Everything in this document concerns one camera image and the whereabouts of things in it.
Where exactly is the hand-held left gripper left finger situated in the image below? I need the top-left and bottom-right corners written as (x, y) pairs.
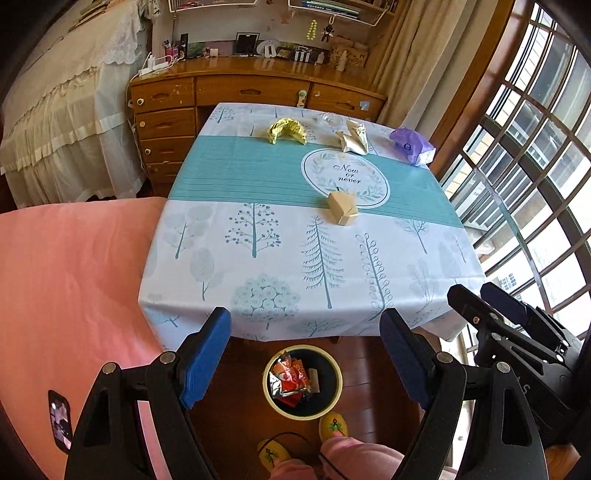
top-left (65, 307), bottom-right (232, 480)

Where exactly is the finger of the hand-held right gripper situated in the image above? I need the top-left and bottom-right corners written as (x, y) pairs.
top-left (480, 281), bottom-right (580, 358)
top-left (447, 284), bottom-right (561, 370)

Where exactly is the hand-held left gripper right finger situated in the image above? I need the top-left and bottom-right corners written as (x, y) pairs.
top-left (379, 308), bottom-right (548, 480)

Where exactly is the orange packet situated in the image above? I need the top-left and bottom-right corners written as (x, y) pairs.
top-left (271, 353), bottom-right (305, 376)

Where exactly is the red gold packet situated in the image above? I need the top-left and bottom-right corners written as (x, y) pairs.
top-left (277, 369), bottom-right (311, 394)

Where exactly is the cream rimmed trash bin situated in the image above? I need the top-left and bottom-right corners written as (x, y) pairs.
top-left (262, 344), bottom-right (343, 420)

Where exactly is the yellow right slipper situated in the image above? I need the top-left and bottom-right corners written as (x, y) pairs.
top-left (318, 412), bottom-right (352, 439)

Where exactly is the yellow slipper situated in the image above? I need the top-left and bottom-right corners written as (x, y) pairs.
top-left (257, 438), bottom-right (293, 469)
top-left (318, 412), bottom-right (352, 439)

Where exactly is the person's right leg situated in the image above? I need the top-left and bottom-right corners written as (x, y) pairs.
top-left (318, 436), bottom-right (407, 480)

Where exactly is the person's leg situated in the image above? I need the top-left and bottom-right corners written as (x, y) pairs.
top-left (268, 457), bottom-right (319, 480)
top-left (318, 436), bottom-right (407, 480)

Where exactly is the yellow left slipper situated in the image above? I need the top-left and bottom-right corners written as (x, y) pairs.
top-left (257, 438), bottom-right (293, 469)

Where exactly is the person's left leg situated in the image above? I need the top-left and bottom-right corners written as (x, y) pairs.
top-left (268, 457), bottom-right (319, 480)

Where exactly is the pink bed sheet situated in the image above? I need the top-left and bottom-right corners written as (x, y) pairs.
top-left (0, 196), bottom-right (185, 480)

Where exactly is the black smartphone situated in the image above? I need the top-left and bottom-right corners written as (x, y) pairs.
top-left (47, 390), bottom-right (74, 450)

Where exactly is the beige faceted box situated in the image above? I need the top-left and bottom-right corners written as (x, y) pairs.
top-left (327, 190), bottom-right (359, 227)

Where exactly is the window with metal grille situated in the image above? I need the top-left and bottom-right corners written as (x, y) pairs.
top-left (434, 0), bottom-right (591, 333)

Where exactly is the purple tissue pack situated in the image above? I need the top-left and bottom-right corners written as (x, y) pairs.
top-left (389, 127), bottom-right (435, 166)

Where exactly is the tree print tablecloth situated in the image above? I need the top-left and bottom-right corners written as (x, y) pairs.
top-left (139, 102), bottom-right (485, 352)

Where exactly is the crumpled cream wrapper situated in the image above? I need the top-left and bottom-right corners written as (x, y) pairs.
top-left (335, 119), bottom-right (370, 154)

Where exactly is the crumpled yellow paper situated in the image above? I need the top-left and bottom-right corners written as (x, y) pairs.
top-left (262, 117), bottom-right (309, 146)

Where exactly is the beige curtain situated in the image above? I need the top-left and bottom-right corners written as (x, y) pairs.
top-left (369, 0), bottom-right (467, 125)

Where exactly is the wooden dresser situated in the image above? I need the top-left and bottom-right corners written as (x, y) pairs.
top-left (128, 51), bottom-right (387, 197)

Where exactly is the carved wooden box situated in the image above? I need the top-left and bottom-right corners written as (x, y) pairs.
top-left (330, 39), bottom-right (370, 68)

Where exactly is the cream lace furniture cover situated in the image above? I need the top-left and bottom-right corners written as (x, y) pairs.
top-left (0, 0), bottom-right (153, 208)

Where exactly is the white power strip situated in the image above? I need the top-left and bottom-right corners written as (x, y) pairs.
top-left (139, 54), bottom-right (177, 78)

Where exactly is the black cable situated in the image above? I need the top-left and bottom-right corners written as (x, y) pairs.
top-left (265, 431), bottom-right (340, 480)

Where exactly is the white wire wall shelf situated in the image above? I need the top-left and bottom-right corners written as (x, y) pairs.
top-left (288, 0), bottom-right (391, 24)
top-left (168, 0), bottom-right (259, 11)

